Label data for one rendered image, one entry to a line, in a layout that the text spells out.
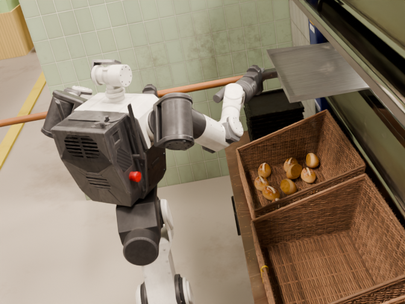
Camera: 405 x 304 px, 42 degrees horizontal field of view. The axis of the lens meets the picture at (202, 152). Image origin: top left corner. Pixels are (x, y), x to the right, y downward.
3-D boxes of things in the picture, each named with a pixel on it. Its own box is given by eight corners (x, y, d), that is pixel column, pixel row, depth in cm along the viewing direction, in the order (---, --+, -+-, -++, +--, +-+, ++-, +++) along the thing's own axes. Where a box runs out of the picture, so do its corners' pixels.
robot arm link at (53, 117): (72, 131, 187) (67, 137, 173) (46, 123, 185) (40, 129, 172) (82, 99, 185) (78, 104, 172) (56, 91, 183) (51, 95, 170)
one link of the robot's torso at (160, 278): (190, 320, 193) (165, 209, 176) (143, 327, 194) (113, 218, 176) (190, 294, 207) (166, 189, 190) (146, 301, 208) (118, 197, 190)
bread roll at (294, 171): (286, 169, 252) (279, 174, 257) (295, 180, 252) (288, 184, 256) (298, 159, 258) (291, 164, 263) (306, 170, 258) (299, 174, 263)
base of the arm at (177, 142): (205, 147, 155) (179, 138, 147) (172, 157, 163) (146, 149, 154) (202, 99, 160) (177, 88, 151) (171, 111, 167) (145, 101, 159)
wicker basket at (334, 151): (331, 155, 271) (328, 107, 258) (370, 220, 222) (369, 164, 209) (238, 174, 272) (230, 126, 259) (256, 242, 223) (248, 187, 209)
